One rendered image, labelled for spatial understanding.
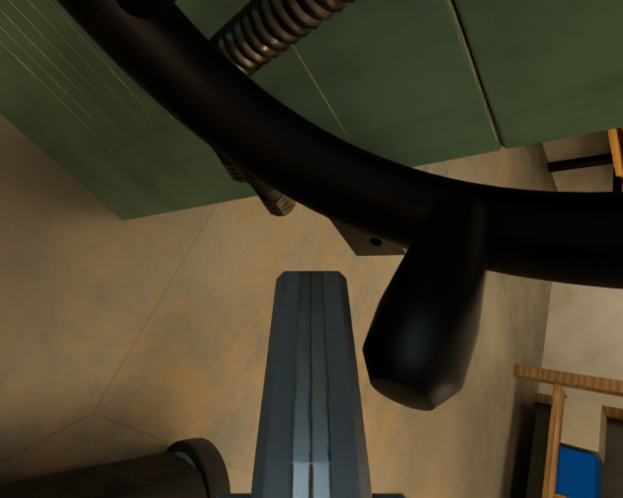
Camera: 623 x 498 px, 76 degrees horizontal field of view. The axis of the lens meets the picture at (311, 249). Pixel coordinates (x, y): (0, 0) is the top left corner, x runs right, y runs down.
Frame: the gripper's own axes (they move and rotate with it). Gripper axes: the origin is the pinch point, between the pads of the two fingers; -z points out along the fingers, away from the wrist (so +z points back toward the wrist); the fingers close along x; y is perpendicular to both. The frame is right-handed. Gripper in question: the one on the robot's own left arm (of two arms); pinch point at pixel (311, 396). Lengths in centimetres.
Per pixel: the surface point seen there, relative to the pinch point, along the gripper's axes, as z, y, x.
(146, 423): -35, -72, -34
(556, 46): -21.5, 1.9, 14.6
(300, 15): -13.4, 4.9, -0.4
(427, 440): -73, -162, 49
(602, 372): -155, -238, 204
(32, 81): -50, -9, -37
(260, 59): -15.1, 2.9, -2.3
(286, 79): -30.9, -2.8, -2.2
